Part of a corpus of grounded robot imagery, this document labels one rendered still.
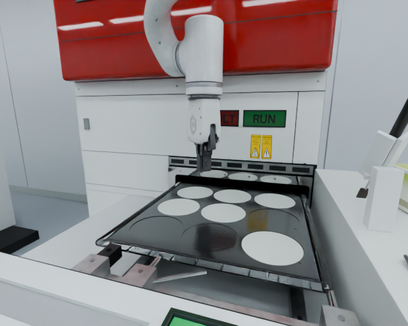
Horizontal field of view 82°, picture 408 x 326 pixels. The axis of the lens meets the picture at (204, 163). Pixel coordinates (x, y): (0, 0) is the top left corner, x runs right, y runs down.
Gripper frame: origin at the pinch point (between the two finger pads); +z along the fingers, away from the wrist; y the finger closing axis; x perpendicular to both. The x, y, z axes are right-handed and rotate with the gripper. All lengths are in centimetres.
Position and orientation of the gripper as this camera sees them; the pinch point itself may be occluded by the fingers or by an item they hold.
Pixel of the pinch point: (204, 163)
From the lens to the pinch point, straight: 57.4
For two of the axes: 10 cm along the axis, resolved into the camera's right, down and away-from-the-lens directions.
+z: 0.0, 9.8, 2.2
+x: 9.2, -0.9, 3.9
